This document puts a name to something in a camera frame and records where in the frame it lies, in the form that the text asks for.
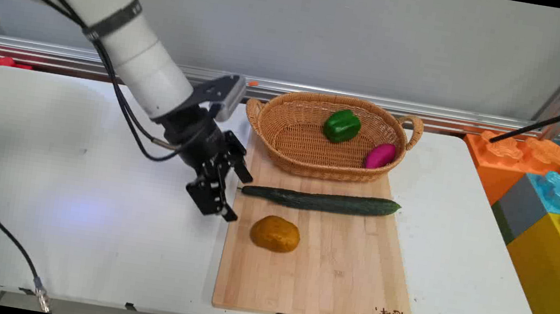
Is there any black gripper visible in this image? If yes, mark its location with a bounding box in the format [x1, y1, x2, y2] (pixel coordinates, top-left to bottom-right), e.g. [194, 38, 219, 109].
[147, 101, 263, 225]

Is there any brown potato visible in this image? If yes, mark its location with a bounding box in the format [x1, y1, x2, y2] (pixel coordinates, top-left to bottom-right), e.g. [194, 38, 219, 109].
[247, 213, 303, 255]

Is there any woven wicker basket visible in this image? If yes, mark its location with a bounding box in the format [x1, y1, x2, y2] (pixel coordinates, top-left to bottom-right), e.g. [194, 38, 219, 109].
[237, 82, 427, 193]

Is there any long green cucumber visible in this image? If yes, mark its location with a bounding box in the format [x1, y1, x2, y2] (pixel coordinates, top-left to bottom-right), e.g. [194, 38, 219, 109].
[236, 178, 403, 223]

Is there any bamboo cutting board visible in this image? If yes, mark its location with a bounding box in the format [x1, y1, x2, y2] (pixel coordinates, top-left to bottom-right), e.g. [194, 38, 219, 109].
[211, 130, 437, 314]

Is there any green bell pepper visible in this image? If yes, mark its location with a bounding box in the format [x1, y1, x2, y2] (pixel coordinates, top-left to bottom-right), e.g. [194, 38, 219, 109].
[321, 106, 364, 147]

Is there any magenta sweet potato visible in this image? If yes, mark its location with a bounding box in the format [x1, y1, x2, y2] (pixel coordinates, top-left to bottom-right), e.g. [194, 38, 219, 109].
[364, 140, 398, 173]

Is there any orange giant building block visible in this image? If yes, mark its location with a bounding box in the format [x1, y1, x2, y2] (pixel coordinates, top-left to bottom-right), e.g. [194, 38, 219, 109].
[456, 126, 560, 216]

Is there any grey giant building block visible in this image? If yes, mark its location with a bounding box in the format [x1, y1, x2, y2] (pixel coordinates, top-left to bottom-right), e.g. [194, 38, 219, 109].
[486, 170, 552, 250]

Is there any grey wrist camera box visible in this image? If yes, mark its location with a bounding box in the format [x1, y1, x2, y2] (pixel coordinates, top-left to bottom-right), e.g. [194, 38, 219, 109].
[188, 69, 250, 126]

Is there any aluminium frame rail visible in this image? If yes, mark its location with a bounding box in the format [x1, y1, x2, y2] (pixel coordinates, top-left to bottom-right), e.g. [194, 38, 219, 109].
[0, 34, 560, 149]

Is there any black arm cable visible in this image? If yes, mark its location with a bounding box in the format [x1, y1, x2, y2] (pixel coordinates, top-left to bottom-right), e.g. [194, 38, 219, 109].
[0, 0, 205, 166]

